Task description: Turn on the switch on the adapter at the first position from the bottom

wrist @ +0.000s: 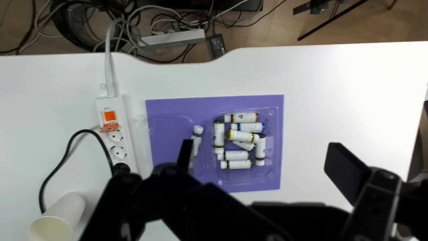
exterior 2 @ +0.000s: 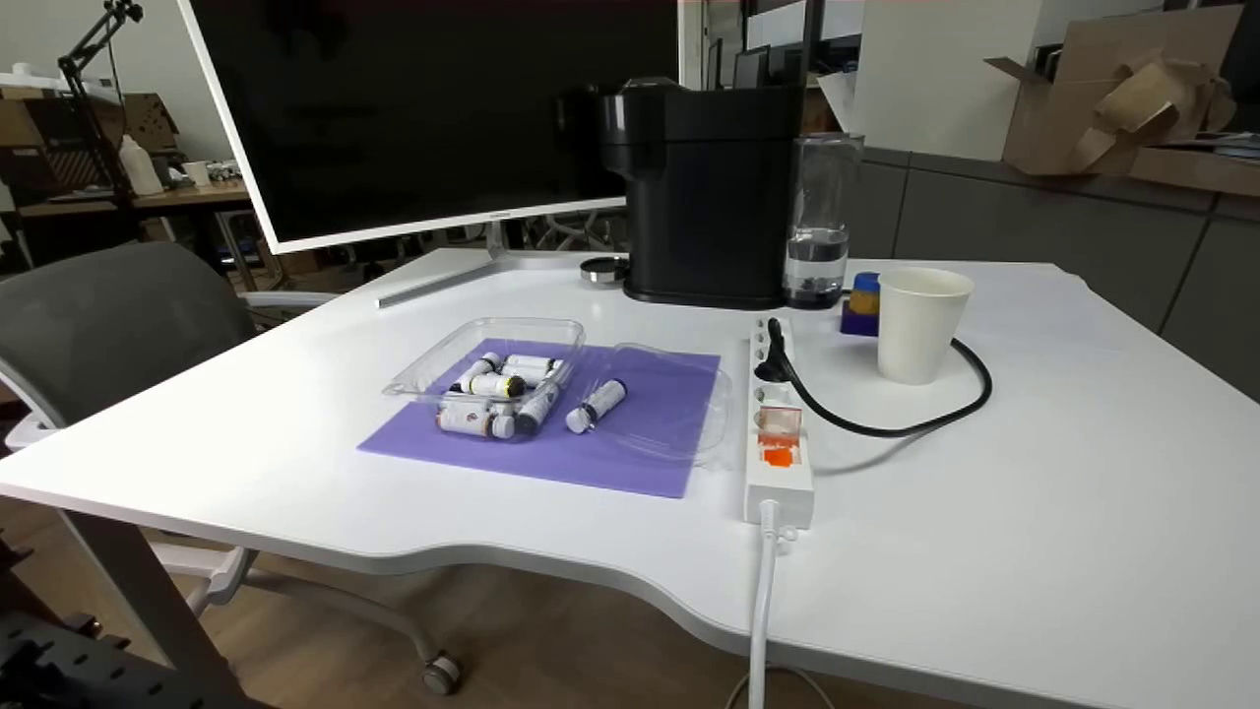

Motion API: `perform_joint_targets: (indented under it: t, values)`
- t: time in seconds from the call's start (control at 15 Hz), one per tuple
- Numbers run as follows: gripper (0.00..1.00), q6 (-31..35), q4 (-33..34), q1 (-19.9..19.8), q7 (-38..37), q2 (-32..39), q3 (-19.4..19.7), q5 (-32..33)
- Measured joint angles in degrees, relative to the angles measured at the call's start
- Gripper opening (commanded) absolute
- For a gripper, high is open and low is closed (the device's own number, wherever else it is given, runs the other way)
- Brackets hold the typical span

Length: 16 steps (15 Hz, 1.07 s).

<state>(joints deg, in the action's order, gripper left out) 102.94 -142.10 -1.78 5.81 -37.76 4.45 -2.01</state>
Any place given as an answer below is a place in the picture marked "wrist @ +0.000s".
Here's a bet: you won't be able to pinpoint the purple paper mat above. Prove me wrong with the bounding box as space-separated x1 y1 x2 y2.
144 93 286 194

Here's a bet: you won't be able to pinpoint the slim white tube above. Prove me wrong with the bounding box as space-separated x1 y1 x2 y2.
232 140 256 153

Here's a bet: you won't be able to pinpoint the white paper cup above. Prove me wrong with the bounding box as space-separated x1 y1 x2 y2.
28 190 87 241

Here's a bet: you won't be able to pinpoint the black cable tangle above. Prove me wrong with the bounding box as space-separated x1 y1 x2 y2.
0 0 264 65

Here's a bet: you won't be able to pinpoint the white tube yellow bands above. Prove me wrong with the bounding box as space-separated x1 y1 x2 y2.
224 129 258 145

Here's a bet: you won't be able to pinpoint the white power strip cable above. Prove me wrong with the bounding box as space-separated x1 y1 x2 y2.
103 19 123 98

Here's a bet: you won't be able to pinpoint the clear plastic tray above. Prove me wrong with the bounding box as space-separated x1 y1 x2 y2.
148 103 282 185

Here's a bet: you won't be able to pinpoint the grey floor power strip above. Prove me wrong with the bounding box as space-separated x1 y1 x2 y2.
137 28 207 49

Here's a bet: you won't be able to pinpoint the white tube orange band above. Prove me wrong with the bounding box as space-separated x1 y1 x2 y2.
223 111 260 125

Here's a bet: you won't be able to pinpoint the small white tube white cap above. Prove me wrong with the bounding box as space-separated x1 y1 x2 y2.
190 124 206 158

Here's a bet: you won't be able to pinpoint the black tripod legs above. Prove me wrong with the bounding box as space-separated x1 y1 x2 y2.
291 0 371 43

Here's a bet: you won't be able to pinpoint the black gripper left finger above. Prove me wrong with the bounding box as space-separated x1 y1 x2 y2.
175 138 195 174

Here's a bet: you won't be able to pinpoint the white power strip orange switch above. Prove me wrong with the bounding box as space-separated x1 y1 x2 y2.
95 93 143 177

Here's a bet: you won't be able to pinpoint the white tube dark band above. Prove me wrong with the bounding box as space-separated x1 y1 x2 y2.
254 133 267 168

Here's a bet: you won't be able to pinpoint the black plug with cable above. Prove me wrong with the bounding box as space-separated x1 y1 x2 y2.
37 129 131 215

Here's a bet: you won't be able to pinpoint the white tube black band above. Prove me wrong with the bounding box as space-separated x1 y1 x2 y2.
211 118 226 149

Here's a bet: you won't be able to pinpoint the white tube dark cap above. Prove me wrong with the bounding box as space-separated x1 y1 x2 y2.
230 122 266 134

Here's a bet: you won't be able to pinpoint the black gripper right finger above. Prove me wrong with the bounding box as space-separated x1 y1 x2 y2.
322 141 373 208

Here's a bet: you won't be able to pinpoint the black power adapter brick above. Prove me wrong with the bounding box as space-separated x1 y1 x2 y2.
206 34 228 61

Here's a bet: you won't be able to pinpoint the plain white tube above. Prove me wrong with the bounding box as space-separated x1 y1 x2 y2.
223 150 251 162

